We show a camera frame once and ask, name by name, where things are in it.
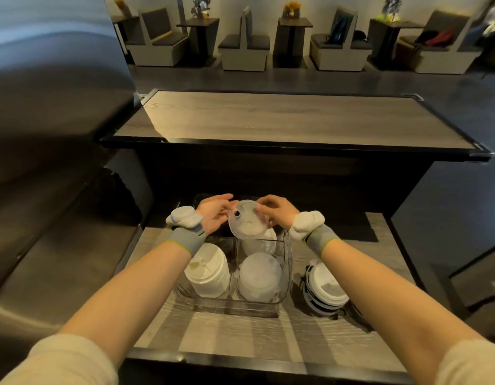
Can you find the person's right hand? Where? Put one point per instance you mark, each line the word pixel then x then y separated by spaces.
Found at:
pixel 282 212

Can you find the person's left hand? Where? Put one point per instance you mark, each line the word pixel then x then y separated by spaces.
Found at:
pixel 209 214

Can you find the person's left thumb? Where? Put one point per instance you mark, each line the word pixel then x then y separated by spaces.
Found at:
pixel 221 198

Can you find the person's right thumb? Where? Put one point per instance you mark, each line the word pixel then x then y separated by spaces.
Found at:
pixel 265 201

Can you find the clear plastic cup lid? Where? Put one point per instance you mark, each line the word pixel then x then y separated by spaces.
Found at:
pixel 247 220

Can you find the person's right forearm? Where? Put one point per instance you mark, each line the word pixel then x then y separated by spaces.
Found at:
pixel 392 300

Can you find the person's left forearm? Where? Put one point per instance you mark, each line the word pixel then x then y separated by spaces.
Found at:
pixel 131 292

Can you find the white left wrist tracker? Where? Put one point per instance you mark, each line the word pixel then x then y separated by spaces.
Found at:
pixel 185 218

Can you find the white wrist tracker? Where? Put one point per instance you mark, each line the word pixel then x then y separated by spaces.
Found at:
pixel 185 218
pixel 307 222

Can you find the stack of clear flat lids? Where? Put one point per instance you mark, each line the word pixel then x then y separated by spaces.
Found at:
pixel 267 244

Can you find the white right wrist tracker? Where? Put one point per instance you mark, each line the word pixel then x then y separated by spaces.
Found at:
pixel 307 222

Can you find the grey left wristband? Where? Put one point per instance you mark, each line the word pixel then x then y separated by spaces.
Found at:
pixel 185 241

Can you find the grey wristband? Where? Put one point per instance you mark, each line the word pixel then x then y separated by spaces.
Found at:
pixel 185 241
pixel 323 241

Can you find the grey right wristband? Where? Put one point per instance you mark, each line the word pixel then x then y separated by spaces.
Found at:
pixel 323 241

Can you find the clear acrylic lid organizer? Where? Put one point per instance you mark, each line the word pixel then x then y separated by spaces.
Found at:
pixel 285 272

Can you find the stack of clear dome lids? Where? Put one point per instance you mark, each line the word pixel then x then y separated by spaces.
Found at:
pixel 259 276

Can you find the grey wooden bar counter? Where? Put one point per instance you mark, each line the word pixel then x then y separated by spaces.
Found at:
pixel 291 120

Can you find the stack of white black-rimmed lids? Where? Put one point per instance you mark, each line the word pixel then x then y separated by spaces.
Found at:
pixel 325 290

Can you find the beige booth seat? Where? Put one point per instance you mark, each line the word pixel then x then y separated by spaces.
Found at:
pixel 444 56
pixel 339 54
pixel 159 40
pixel 244 48

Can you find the dark square dining table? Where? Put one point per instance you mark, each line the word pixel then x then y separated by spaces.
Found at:
pixel 199 32
pixel 118 27
pixel 293 34
pixel 388 36

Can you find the stainless steel worktop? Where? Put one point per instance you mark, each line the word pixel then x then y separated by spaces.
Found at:
pixel 63 284

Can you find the black backpack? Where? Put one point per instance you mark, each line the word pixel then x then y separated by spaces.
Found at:
pixel 337 30

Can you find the orange table plant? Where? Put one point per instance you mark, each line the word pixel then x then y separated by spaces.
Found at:
pixel 291 9

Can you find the white flower table plant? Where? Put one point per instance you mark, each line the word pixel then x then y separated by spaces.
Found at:
pixel 392 7
pixel 200 5

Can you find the stainless steel refrigerator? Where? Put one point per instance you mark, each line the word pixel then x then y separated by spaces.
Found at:
pixel 51 96

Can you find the yellow table plant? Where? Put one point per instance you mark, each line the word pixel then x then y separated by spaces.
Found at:
pixel 121 7

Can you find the cream left sleeve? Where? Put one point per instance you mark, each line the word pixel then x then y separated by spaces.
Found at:
pixel 59 362

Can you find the cream sleeve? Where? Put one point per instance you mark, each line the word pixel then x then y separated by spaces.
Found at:
pixel 59 362
pixel 472 364

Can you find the red bag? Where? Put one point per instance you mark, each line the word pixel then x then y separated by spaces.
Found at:
pixel 438 38

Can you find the cream right sleeve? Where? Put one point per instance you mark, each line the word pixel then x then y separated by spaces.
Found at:
pixel 472 364

